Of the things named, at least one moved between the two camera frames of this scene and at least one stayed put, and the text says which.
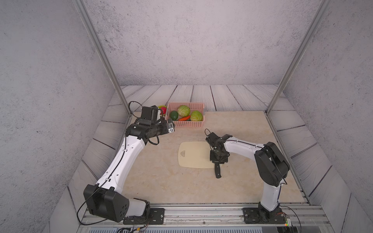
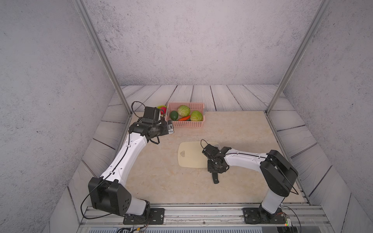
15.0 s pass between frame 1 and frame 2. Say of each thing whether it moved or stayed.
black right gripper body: moved
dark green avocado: stayed
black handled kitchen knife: moved
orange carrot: stayed
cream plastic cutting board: stayed
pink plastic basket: stayed
